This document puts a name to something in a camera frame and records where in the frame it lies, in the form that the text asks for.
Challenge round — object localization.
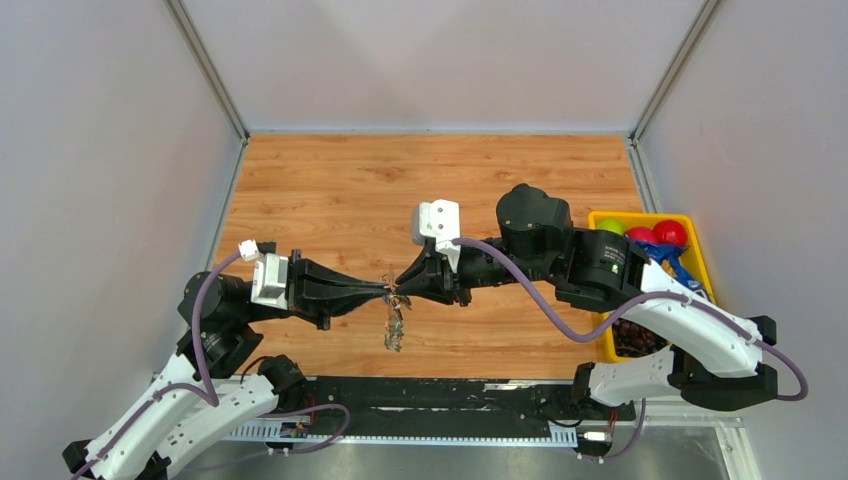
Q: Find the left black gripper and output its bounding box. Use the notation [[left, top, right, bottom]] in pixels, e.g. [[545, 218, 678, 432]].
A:
[[238, 245, 391, 328]]

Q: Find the metal keyring plate with rings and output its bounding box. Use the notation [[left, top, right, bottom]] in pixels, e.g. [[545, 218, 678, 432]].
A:
[[382, 265, 412, 353]]

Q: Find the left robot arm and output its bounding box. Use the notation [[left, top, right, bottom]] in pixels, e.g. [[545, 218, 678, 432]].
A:
[[63, 240, 389, 479]]

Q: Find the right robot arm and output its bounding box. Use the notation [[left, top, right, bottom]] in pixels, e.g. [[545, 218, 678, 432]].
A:
[[395, 184, 778, 418]]

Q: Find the green ball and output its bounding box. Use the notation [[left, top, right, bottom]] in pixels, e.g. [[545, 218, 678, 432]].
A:
[[595, 218, 626, 235]]

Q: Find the purple grapes bunch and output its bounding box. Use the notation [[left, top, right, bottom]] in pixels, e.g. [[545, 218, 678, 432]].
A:
[[610, 319, 669, 358]]

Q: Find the pink ball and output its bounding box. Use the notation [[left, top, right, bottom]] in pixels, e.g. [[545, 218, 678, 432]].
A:
[[625, 226, 660, 244]]

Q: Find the blue chips bag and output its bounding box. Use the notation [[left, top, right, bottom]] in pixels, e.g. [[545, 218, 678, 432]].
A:
[[635, 241, 706, 292]]

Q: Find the red ball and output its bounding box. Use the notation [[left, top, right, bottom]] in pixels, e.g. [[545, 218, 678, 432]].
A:
[[653, 219, 689, 247]]

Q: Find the yellow plastic bin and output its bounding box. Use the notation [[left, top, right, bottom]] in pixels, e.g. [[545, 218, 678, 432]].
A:
[[588, 211, 714, 363]]

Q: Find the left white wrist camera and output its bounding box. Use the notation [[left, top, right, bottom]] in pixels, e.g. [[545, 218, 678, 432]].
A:
[[238, 239, 289, 310]]

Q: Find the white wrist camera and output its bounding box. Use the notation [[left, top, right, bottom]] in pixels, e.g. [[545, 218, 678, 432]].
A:
[[411, 199, 461, 273], [238, 239, 289, 310]]

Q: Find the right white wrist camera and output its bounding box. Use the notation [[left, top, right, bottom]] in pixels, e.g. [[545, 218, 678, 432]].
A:
[[411, 199, 461, 273]]

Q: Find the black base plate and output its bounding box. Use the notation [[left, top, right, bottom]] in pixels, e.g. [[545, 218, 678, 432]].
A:
[[274, 376, 637, 433]]

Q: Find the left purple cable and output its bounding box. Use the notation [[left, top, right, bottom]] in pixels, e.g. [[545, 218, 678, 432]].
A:
[[68, 250, 248, 480]]

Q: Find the slotted cable duct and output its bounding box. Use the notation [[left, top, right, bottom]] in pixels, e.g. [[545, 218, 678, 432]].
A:
[[223, 419, 578, 448]]

